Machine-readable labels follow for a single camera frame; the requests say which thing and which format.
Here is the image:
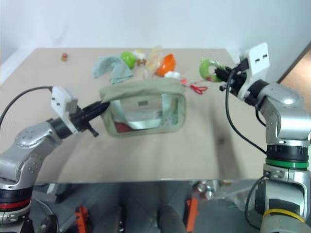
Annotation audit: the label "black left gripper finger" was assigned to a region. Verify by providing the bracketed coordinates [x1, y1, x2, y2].
[85, 100, 110, 113]
[89, 104, 110, 120]

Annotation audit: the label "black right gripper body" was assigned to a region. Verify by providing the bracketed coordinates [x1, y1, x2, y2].
[219, 58, 250, 96]

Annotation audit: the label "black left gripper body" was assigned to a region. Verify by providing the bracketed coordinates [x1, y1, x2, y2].
[69, 104, 100, 138]

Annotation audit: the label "green plush ring keychain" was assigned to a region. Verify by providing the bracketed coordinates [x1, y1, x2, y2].
[199, 58, 225, 83]

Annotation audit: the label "green pouch with clear window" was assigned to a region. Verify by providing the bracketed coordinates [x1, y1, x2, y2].
[99, 79, 188, 140]

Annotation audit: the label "white fluffy plush toy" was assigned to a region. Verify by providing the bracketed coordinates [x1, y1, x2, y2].
[164, 70, 183, 82]

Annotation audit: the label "white and yellow plush toy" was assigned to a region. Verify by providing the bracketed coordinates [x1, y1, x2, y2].
[132, 49, 148, 67]

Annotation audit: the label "small red scissors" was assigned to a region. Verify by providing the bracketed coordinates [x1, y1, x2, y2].
[181, 77, 208, 95]

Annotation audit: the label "small red item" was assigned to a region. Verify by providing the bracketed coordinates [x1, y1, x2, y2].
[115, 122, 132, 133]

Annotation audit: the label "pale teal cloth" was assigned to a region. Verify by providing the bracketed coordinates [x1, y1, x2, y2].
[92, 55, 135, 85]

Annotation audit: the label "orange plastic bowl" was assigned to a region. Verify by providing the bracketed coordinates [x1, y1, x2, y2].
[155, 53, 177, 76]

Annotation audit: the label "green plastic ball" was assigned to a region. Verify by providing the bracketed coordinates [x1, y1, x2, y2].
[121, 51, 137, 70]

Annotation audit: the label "brown wooden panel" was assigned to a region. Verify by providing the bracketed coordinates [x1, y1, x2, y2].
[276, 41, 311, 86]

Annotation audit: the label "clear plastic bag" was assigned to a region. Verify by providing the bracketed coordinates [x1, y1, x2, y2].
[142, 45, 166, 79]

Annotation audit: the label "orange and black clamp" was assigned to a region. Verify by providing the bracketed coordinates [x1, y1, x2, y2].
[186, 198, 200, 228]
[74, 205, 89, 233]

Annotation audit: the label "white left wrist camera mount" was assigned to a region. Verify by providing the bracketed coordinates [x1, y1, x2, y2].
[50, 85, 80, 134]

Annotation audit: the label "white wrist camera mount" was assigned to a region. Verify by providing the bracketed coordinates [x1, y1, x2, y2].
[50, 85, 80, 134]
[237, 42, 272, 100]

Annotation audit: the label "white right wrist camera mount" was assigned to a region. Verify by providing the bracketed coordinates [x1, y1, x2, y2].
[237, 42, 272, 100]

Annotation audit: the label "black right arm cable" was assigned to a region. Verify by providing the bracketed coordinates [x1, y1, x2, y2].
[224, 67, 268, 155]

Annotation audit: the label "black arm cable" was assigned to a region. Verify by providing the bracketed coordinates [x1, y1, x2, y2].
[224, 67, 268, 155]
[0, 86, 54, 127]

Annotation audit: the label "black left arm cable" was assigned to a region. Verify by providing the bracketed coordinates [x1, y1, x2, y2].
[0, 86, 54, 127]

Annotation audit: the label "black cable loop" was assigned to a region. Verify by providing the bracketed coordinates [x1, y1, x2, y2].
[244, 174, 267, 230]

